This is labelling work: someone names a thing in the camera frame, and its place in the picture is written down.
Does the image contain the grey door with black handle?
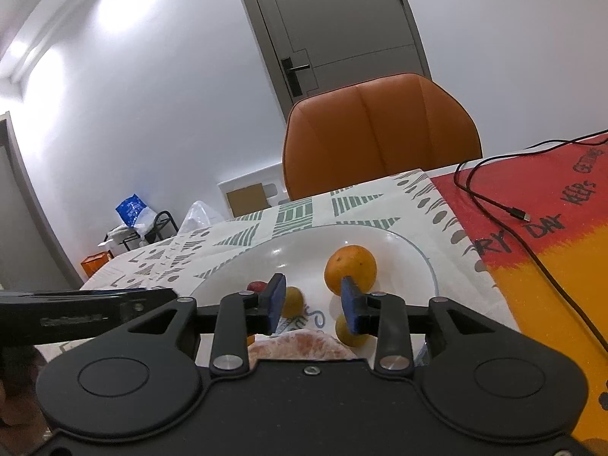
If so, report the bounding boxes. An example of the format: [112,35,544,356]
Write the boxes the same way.
[228,0,433,116]

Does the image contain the orange leather chair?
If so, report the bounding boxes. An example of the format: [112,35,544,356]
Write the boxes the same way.
[282,73,483,201]

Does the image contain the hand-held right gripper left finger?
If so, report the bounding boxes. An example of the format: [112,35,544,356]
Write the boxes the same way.
[95,273,287,374]

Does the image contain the brown cardboard box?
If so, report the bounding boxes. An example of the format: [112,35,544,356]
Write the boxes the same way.
[226,183,272,219]

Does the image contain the white foam packaging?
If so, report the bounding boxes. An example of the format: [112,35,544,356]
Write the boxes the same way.
[217,161,288,220]

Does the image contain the large peeled tangerine half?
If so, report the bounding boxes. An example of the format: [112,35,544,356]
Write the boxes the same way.
[249,330,358,363]

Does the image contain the red and yellow printed cloth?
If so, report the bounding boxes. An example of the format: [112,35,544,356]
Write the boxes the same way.
[430,133,608,443]

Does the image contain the plain grey door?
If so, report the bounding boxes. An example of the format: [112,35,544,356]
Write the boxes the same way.
[0,111,84,291]

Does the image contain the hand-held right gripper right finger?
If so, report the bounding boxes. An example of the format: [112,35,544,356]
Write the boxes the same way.
[340,276,523,374]

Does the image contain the patterned white green tablecloth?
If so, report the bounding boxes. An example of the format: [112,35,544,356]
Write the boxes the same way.
[35,168,521,369]

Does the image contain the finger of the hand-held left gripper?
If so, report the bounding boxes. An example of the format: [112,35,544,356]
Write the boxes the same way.
[120,288,177,323]
[33,286,149,295]

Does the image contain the large orange tangerine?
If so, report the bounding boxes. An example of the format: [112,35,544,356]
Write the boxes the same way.
[324,245,378,296]

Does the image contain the small orange kumquat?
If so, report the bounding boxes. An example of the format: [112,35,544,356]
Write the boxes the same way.
[280,286,304,318]

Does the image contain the white plate with blue rim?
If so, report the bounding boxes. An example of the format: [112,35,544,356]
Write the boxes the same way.
[187,225,440,369]

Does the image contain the black metal rack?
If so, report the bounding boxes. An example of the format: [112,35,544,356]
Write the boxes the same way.
[105,209,178,253]

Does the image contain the yellow-green kumquat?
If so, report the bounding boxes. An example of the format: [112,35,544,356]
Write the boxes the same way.
[335,314,370,348]

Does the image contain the black cable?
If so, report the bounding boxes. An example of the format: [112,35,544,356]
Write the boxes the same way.
[453,133,608,363]

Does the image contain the blue plastic bag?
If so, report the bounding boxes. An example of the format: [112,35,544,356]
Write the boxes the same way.
[115,193,155,227]

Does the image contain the orange box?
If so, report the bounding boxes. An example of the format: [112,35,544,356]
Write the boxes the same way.
[79,252,113,279]

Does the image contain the clear plastic bag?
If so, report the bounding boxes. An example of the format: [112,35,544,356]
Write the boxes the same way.
[182,200,225,235]

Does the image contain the black door handle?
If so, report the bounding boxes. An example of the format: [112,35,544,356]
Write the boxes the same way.
[280,56,312,96]

